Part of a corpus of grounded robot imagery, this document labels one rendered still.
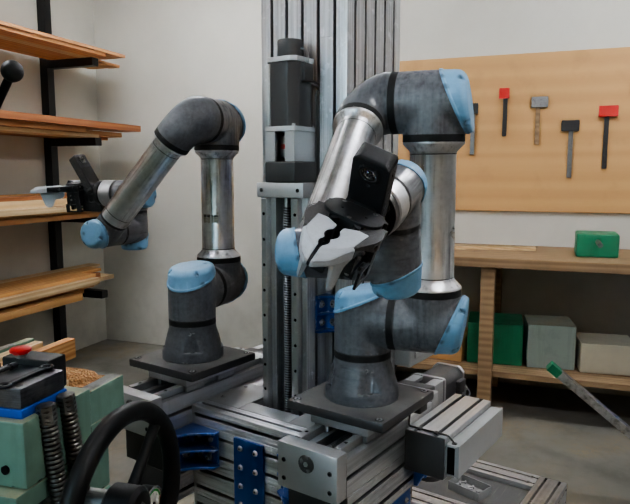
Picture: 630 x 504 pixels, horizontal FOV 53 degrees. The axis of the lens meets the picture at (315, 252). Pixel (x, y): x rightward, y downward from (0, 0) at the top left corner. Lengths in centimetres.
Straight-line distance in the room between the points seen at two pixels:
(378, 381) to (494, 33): 299
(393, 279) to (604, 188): 305
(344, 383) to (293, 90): 64
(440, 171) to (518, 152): 272
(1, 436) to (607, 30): 361
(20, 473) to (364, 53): 111
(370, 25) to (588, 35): 253
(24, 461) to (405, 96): 83
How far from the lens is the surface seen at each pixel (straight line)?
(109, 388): 122
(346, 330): 125
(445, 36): 403
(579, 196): 389
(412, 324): 122
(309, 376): 149
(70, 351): 138
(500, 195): 389
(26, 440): 92
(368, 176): 69
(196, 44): 462
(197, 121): 156
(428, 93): 117
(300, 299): 144
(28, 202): 384
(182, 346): 157
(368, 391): 128
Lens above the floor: 127
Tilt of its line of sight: 7 degrees down
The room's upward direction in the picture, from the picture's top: straight up
